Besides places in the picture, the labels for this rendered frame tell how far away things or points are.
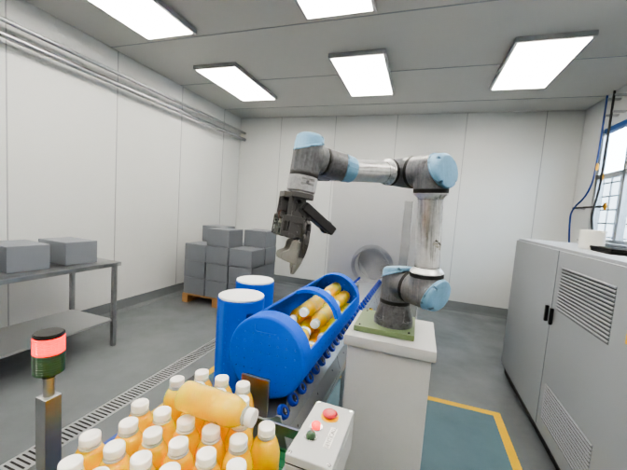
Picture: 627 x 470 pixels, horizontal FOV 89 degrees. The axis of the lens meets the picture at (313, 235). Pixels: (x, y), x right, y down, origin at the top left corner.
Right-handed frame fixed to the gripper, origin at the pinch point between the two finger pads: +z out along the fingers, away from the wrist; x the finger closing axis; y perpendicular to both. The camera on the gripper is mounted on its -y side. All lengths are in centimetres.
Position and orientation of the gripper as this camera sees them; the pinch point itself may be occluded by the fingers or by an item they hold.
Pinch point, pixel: (295, 269)
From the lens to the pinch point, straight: 84.5
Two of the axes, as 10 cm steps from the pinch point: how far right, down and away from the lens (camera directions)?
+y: -8.9, -1.4, -4.4
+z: -1.7, 9.9, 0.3
